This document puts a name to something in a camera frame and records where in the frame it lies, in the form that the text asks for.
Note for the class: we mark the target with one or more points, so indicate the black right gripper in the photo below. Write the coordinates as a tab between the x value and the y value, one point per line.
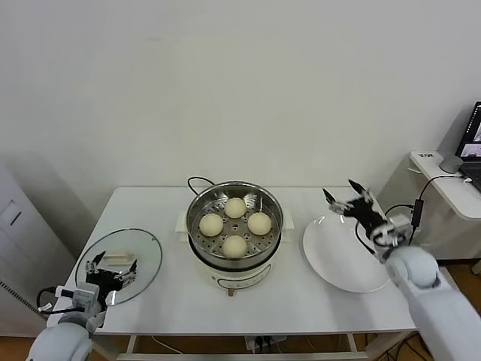
364	215

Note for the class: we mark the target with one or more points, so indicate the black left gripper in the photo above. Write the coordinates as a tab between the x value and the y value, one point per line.
100	281

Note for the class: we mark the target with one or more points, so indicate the cream steamed baozi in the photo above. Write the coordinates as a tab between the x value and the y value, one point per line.
259	223
211	225
235	208
234	246

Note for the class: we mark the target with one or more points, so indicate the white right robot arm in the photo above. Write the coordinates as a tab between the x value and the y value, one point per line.
413	267

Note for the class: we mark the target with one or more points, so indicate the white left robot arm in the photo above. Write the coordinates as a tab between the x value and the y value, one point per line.
60	338

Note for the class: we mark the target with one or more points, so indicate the white round plate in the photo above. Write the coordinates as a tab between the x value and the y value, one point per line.
330	255

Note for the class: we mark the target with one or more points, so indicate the dark usb hub adapter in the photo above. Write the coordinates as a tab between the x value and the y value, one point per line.
417	214

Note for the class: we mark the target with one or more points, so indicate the white cabinet with vent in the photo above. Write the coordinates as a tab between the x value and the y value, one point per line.
22	233

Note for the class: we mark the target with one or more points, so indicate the grey round puck speaker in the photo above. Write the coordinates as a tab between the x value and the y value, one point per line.
452	163

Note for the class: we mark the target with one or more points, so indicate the dark open laptop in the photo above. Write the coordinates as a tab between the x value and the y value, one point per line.
471	131

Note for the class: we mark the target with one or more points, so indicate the white power strip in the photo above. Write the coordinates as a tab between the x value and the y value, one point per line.
263	343

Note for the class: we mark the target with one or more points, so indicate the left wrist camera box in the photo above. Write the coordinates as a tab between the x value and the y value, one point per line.
84	297

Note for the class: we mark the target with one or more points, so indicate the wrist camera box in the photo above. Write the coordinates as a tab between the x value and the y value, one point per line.
400	222
84	297

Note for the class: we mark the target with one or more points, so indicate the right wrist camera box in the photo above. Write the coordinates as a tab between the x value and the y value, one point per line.
400	222

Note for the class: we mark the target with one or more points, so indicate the white table frame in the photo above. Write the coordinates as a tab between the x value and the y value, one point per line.
129	346

